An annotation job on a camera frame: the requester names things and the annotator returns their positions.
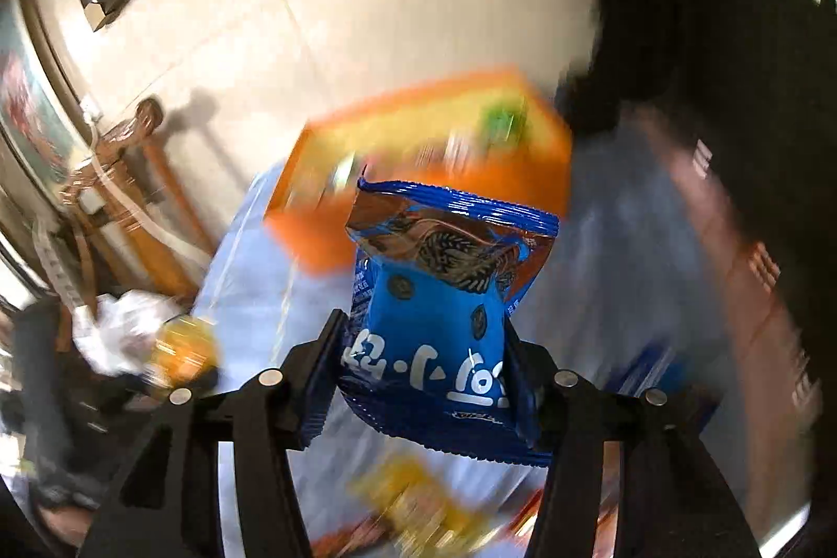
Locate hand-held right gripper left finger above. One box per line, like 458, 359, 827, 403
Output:
77, 308, 349, 558

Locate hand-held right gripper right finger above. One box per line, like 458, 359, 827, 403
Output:
503, 324, 764, 558

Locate blue cookie packet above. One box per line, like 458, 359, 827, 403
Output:
611, 345, 691, 402
336, 177, 562, 469

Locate yellow cake packet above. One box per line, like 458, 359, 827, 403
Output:
145, 315, 221, 392

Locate orange cardboard box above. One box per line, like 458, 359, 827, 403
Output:
265, 66, 575, 275

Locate green candy wrapper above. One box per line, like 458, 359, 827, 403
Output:
480, 100, 529, 150

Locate white plastic bag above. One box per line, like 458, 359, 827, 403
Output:
71, 289, 194, 377

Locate clear yellow snack packet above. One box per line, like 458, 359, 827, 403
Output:
349, 452, 488, 542

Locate pink cloth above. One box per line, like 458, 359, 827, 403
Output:
637, 104, 821, 507

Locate carved brown wooden chair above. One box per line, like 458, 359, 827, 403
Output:
62, 97, 210, 298

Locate colourful framed painting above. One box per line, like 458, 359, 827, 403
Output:
0, 0, 83, 206

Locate dark carved wooden furniture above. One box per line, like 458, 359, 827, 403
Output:
556, 0, 837, 558

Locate white power cable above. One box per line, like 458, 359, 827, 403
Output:
82, 117, 213, 275

